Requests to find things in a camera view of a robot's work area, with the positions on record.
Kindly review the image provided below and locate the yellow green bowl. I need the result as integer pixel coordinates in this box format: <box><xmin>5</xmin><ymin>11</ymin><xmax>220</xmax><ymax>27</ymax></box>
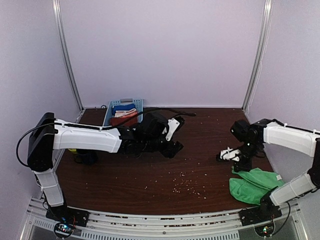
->
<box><xmin>68</xmin><ymin>148</ymin><xmax>77</xmax><ymax>154</ymax></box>

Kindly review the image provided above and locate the blue rolled towel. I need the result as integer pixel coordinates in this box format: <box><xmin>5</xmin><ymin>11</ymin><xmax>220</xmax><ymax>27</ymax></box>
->
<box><xmin>112</xmin><ymin>103</ymin><xmax>136</xmax><ymax>115</ymax></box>

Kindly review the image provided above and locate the aluminium front rail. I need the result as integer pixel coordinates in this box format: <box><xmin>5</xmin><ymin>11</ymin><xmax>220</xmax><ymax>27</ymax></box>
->
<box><xmin>18</xmin><ymin>197</ymin><xmax>311</xmax><ymax>240</ymax></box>

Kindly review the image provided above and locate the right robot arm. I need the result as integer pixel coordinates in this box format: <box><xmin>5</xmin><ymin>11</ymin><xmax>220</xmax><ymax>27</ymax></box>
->
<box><xmin>217</xmin><ymin>118</ymin><xmax>320</xmax><ymax>221</ymax></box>

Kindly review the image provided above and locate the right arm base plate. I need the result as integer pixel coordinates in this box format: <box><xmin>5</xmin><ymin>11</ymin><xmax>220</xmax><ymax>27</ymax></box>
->
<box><xmin>238</xmin><ymin>207</ymin><xmax>282</xmax><ymax>227</ymax></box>

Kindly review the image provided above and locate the left aluminium post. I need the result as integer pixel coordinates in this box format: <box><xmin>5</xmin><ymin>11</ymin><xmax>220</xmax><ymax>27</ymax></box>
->
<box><xmin>52</xmin><ymin>0</ymin><xmax>84</xmax><ymax>112</ymax></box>

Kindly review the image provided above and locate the dark blue mug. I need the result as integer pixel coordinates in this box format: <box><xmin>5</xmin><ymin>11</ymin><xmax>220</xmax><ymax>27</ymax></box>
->
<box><xmin>74</xmin><ymin>149</ymin><xmax>98</xmax><ymax>166</ymax></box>

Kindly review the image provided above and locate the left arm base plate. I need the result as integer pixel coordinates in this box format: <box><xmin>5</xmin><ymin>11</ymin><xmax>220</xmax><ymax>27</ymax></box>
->
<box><xmin>45</xmin><ymin>207</ymin><xmax>90</xmax><ymax>227</ymax></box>

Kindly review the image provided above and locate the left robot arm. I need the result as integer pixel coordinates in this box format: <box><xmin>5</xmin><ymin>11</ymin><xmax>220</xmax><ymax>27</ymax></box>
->
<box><xmin>16</xmin><ymin>107</ymin><xmax>195</xmax><ymax>222</ymax></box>

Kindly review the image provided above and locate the green microfiber towel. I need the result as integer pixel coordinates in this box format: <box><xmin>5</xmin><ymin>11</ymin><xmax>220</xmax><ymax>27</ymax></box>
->
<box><xmin>229</xmin><ymin>167</ymin><xmax>285</xmax><ymax>205</ymax></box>

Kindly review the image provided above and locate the orange white rolled towel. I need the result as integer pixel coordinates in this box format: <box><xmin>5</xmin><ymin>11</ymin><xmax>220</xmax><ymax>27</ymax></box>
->
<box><xmin>114</xmin><ymin>108</ymin><xmax>138</xmax><ymax>118</ymax></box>

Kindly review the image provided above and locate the dark red towel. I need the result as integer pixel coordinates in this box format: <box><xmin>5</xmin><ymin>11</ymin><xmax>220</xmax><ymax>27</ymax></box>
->
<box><xmin>109</xmin><ymin>115</ymin><xmax>138</xmax><ymax>127</ymax></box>

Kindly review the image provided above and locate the light blue plastic basket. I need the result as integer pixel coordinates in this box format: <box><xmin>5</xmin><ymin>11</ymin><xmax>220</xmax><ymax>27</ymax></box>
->
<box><xmin>103</xmin><ymin>98</ymin><xmax>144</xmax><ymax>126</ymax></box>

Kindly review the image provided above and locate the right aluminium post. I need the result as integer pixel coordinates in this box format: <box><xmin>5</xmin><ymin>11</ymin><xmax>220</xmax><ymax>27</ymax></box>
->
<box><xmin>242</xmin><ymin>0</ymin><xmax>274</xmax><ymax>113</ymax></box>

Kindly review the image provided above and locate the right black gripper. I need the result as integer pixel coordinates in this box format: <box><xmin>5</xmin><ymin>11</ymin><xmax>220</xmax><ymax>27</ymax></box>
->
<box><xmin>234</xmin><ymin>140</ymin><xmax>261</xmax><ymax>173</ymax></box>

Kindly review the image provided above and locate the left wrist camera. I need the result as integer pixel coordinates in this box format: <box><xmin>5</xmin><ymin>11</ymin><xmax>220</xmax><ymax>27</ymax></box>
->
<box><xmin>139</xmin><ymin>112</ymin><xmax>186</xmax><ymax>142</ymax></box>

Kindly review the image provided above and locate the aluminium post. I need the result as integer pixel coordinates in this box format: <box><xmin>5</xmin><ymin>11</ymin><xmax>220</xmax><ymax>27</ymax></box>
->
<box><xmin>242</xmin><ymin>0</ymin><xmax>274</xmax><ymax>113</ymax></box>
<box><xmin>52</xmin><ymin>0</ymin><xmax>84</xmax><ymax>112</ymax></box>

